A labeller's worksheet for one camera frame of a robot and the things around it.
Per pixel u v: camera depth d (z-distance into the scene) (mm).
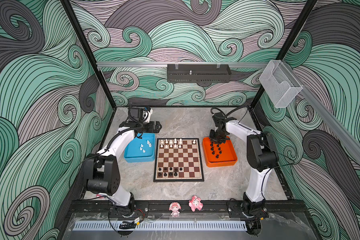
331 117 611
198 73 969
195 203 724
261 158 518
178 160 898
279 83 795
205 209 744
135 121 679
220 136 831
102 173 440
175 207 712
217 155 917
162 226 697
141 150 946
